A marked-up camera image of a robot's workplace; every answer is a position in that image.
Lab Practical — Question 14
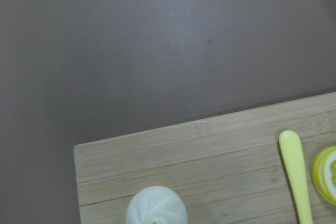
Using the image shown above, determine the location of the bamboo cutting board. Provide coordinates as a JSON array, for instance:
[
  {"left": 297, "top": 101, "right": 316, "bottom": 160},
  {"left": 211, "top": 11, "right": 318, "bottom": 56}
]
[{"left": 74, "top": 93, "right": 335, "bottom": 223}]

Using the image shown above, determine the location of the yellow plastic knife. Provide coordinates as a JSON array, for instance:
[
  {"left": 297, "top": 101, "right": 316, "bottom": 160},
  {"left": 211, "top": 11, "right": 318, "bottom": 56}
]
[{"left": 279, "top": 130, "right": 313, "bottom": 223}]

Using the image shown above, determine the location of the lower lemon slice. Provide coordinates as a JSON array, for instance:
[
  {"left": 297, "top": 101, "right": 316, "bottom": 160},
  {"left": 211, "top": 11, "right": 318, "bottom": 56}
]
[{"left": 311, "top": 146, "right": 335, "bottom": 205}]

